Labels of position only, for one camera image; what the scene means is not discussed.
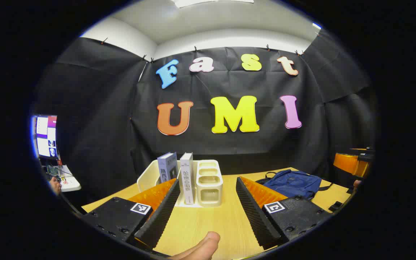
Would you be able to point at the cream plastic bookshelf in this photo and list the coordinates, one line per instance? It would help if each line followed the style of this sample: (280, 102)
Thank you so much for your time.
(209, 187)

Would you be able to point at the white book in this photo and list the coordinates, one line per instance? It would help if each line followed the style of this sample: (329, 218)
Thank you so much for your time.
(187, 180)

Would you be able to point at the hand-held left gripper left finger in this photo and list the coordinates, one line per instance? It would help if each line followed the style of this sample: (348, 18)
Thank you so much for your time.
(159, 213)

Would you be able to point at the ceiling light panel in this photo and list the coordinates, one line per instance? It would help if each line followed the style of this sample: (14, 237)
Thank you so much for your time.
(211, 3)

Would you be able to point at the blue schoolbag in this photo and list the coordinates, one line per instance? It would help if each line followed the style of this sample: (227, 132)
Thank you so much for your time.
(294, 182)

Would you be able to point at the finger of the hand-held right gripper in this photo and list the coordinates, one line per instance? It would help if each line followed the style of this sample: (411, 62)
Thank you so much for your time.
(366, 156)
(349, 164)

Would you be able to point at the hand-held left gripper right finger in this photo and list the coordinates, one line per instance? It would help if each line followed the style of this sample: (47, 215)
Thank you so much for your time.
(255, 213)

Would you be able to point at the computer monitor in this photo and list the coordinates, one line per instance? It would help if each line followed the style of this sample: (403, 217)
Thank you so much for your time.
(45, 135)

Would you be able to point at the white side table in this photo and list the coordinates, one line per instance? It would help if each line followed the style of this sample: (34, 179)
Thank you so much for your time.
(69, 180)

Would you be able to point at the black backdrop cloth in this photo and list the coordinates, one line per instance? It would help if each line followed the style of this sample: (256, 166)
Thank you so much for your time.
(121, 108)

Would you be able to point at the blue-grey book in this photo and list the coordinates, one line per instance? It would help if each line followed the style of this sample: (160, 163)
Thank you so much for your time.
(166, 168)

